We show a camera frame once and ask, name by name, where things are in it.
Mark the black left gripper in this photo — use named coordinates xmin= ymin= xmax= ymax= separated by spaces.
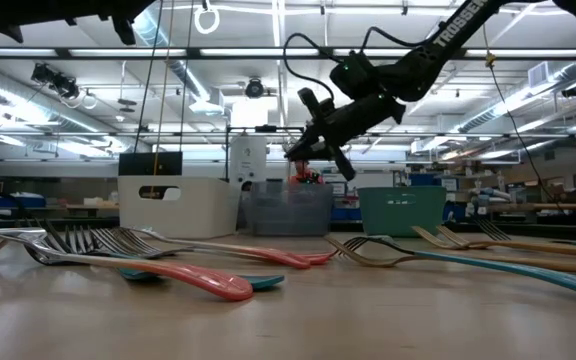
xmin=22 ymin=0 xmax=157 ymax=47

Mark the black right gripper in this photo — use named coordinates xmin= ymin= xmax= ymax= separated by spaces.
xmin=285 ymin=87 xmax=407 ymax=182

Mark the grey translucent plastic bin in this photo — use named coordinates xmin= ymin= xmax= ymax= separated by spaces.
xmin=241 ymin=180 xmax=334 ymax=237

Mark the teal plastic bin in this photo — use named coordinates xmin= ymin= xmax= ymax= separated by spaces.
xmin=357 ymin=186 xmax=448 ymax=238

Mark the white plastic bin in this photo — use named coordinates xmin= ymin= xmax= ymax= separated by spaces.
xmin=117 ymin=175 xmax=242 ymax=240

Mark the silver spoon orange handle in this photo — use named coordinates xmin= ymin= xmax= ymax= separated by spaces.
xmin=0 ymin=227 xmax=255 ymax=302

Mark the person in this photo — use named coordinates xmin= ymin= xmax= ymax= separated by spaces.
xmin=287 ymin=158 xmax=325 ymax=186

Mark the black overhead light bar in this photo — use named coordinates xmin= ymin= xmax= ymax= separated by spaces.
xmin=0 ymin=46 xmax=576 ymax=62

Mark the white cylinder tank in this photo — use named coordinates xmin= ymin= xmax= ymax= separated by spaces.
xmin=228 ymin=134 xmax=269 ymax=191

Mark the blue box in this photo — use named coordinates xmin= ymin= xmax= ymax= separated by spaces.
xmin=409 ymin=172 xmax=440 ymax=188

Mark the black monitor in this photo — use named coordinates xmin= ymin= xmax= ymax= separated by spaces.
xmin=117 ymin=151 xmax=184 ymax=177

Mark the blue crate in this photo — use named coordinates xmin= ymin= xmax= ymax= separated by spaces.
xmin=0 ymin=193 xmax=48 ymax=209

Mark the white vent grille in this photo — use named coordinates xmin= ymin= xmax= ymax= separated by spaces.
xmin=527 ymin=60 xmax=550 ymax=90

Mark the wooden beam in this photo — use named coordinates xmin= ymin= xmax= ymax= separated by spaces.
xmin=490 ymin=201 xmax=576 ymax=212

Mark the hanging black cable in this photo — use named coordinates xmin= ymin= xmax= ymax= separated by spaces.
xmin=179 ymin=0 xmax=195 ymax=154
xmin=134 ymin=0 xmax=165 ymax=151

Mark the hanging yellow rope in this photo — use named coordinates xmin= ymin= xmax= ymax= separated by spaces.
xmin=151 ymin=0 xmax=176 ymax=174

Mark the black stand frame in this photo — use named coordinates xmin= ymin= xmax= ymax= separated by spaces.
xmin=224 ymin=125 xmax=307 ymax=189

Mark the white cable ring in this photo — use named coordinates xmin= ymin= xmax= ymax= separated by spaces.
xmin=193 ymin=3 xmax=221 ymax=36

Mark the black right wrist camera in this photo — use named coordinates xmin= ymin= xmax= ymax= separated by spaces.
xmin=330 ymin=49 xmax=387 ymax=100

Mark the round black ceiling camera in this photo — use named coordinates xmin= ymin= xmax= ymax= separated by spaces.
xmin=244 ymin=76 xmax=268 ymax=100

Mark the black ceiling camera cluster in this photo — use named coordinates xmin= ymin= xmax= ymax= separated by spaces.
xmin=30 ymin=62 xmax=82 ymax=100

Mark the black right camera cable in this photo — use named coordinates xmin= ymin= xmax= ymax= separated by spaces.
xmin=282 ymin=25 xmax=427 ymax=101

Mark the black aluminium table frame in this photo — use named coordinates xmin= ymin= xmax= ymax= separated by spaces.
xmin=0 ymin=214 xmax=576 ymax=245

